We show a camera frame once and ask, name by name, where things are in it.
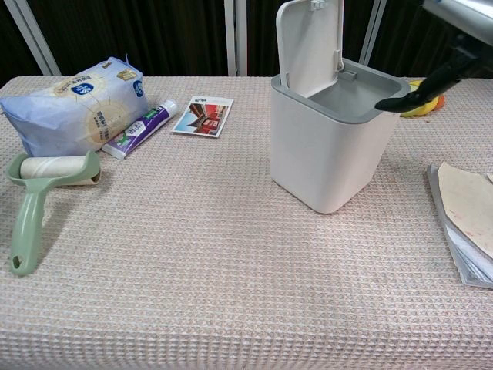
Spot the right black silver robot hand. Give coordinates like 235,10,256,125
374,0,493,113

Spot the white trash bin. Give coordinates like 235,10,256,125
270,0,412,215

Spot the yellow orange toy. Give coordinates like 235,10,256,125
398,79,446,118

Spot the beige stained sheet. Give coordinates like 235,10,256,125
437,160,493,258

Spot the grey stack of booklets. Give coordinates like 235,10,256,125
425,164,493,288

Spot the red picture postcard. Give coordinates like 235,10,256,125
171,96,235,139

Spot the dark curtain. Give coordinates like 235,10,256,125
0,0,493,80

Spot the pink waffle tablecloth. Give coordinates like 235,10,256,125
0,75,493,370

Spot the purple white toothpaste tube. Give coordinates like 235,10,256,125
102,99,179,161

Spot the blue white tissue pack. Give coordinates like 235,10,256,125
0,55,149,158

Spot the green lint roller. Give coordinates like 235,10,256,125
5,150,102,277

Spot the white slanted frame post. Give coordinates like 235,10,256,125
4,0,62,76
359,0,388,67

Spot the white upright frame post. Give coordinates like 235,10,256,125
223,0,248,77

